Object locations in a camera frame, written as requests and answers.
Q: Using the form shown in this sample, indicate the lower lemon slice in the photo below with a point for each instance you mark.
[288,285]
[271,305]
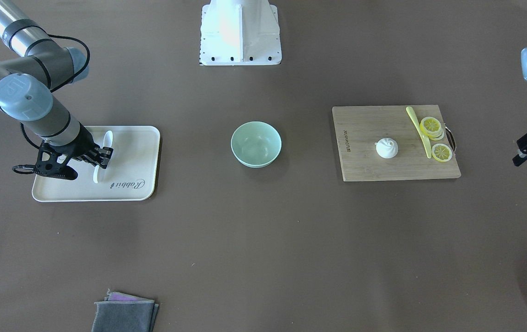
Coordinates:
[432,128]

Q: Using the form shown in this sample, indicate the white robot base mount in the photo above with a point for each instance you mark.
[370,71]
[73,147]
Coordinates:
[240,32]

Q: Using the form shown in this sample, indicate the white steamed bun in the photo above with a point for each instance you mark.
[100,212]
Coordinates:
[386,148]

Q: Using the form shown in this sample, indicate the upper lemon slice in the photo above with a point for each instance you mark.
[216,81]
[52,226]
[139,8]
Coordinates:
[441,152]

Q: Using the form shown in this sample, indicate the grey folded cloth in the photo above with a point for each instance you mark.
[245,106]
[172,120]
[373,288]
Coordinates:
[120,312]

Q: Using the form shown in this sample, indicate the wooden cutting board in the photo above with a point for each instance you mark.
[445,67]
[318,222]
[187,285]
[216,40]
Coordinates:
[358,129]

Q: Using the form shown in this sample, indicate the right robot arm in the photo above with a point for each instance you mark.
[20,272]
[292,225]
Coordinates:
[27,84]

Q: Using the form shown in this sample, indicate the mint green bowl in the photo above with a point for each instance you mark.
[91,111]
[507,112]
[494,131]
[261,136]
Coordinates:
[256,144]

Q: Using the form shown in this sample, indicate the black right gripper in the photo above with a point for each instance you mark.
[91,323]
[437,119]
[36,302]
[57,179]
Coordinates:
[82,146]

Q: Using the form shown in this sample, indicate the white ceramic spoon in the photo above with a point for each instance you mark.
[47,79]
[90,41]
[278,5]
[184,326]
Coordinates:
[98,171]

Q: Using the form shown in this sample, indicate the cream rabbit tray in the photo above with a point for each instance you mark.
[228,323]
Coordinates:
[130,175]

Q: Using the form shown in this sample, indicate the lemon slice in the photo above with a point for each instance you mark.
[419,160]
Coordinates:
[441,152]
[432,128]

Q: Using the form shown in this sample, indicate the yellow plastic knife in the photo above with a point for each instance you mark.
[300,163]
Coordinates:
[423,137]

